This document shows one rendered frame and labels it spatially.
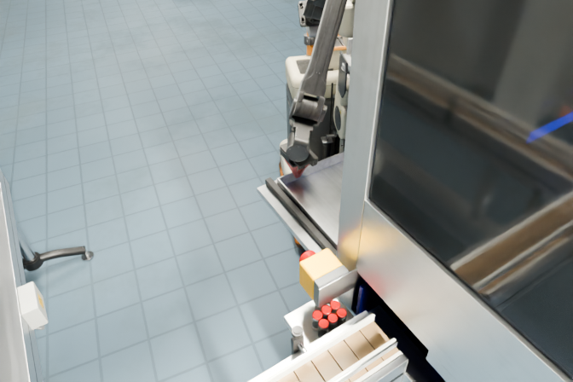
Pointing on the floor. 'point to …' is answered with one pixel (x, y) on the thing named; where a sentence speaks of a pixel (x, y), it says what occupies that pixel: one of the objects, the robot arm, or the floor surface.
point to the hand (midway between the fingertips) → (298, 175)
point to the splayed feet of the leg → (56, 257)
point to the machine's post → (365, 99)
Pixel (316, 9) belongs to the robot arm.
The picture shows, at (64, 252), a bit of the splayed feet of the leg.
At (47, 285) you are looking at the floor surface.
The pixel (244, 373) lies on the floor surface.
